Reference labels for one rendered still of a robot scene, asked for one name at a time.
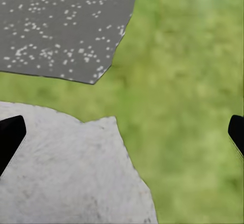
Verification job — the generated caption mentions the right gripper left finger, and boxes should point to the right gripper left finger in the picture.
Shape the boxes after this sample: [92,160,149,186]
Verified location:
[0,115,26,176]

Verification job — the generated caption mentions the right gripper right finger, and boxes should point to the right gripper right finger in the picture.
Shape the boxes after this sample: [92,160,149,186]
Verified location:
[228,115,244,156]

